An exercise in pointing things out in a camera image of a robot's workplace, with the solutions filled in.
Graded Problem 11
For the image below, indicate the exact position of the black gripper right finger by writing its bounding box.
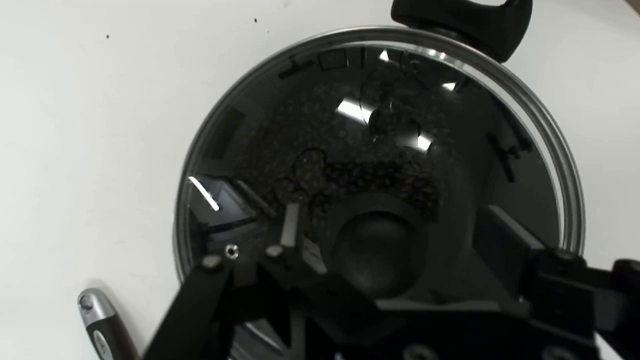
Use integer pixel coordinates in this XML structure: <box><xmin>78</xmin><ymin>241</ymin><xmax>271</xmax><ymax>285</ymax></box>
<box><xmin>477</xmin><ymin>206</ymin><xmax>640</xmax><ymax>360</ymax></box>

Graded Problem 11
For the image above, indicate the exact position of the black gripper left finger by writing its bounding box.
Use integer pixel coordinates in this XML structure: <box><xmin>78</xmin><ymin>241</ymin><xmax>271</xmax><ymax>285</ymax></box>
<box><xmin>142</xmin><ymin>253</ymin><xmax>314</xmax><ymax>360</ymax></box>

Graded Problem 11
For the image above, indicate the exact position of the glass lid black knob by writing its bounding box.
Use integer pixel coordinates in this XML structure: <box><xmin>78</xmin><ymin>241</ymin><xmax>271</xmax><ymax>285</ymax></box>
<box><xmin>174</xmin><ymin>27</ymin><xmax>589</xmax><ymax>356</ymax></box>

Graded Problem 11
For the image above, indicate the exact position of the black cooking pot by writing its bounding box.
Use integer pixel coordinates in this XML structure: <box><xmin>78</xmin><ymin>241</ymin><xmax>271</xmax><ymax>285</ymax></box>
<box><xmin>171</xmin><ymin>0</ymin><xmax>589</xmax><ymax>360</ymax></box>

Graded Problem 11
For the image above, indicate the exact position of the black spoon steel handle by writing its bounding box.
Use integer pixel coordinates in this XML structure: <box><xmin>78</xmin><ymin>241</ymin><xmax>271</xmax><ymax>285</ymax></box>
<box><xmin>78</xmin><ymin>289</ymin><xmax>138</xmax><ymax>360</ymax></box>

